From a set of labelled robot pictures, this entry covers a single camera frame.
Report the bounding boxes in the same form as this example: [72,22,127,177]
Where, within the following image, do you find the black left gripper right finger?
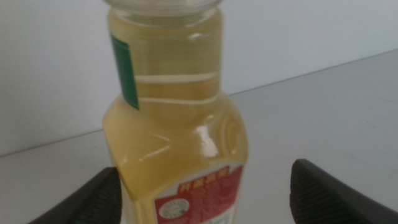
[289,159,398,224]

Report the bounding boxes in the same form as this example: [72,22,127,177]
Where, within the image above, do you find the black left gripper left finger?
[27,167,122,224]

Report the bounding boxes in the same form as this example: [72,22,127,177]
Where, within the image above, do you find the yellow juice bottle red label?
[102,0,249,224]

